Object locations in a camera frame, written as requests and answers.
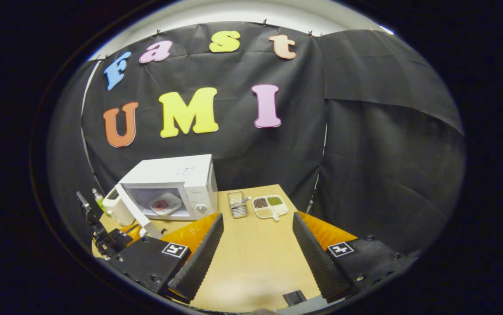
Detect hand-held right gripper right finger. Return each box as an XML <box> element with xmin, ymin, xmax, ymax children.
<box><xmin>292</xmin><ymin>211</ymin><xmax>420</xmax><ymax>303</ymax></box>

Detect green drink bottle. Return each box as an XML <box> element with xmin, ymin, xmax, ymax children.
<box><xmin>92</xmin><ymin>188</ymin><xmax>112</xmax><ymax>218</ymax></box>

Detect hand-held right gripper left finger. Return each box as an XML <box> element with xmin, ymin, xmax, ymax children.
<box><xmin>108</xmin><ymin>213</ymin><xmax>225</xmax><ymax>305</ymax></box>

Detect black backdrop cloth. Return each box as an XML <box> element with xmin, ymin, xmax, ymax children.
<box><xmin>46</xmin><ymin>21</ymin><xmax>466</xmax><ymax>254</ymax></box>

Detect white square cherry-print plate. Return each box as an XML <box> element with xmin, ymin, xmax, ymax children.
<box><xmin>149</xmin><ymin>192</ymin><xmax>183</xmax><ymax>217</ymax></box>

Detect white divided bean dish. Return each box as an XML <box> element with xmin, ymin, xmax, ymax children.
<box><xmin>251</xmin><ymin>195</ymin><xmax>290</xmax><ymax>221</ymax></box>

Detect white toaster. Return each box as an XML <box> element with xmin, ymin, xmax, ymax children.
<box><xmin>102</xmin><ymin>188</ymin><xmax>136</xmax><ymax>227</ymax></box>

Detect metal wire basket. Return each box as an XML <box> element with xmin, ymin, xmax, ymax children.
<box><xmin>227</xmin><ymin>191</ymin><xmax>249</xmax><ymax>219</ymax></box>

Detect white microwave oven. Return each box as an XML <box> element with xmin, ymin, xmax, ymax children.
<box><xmin>114</xmin><ymin>154</ymin><xmax>219</xmax><ymax>239</ymax></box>

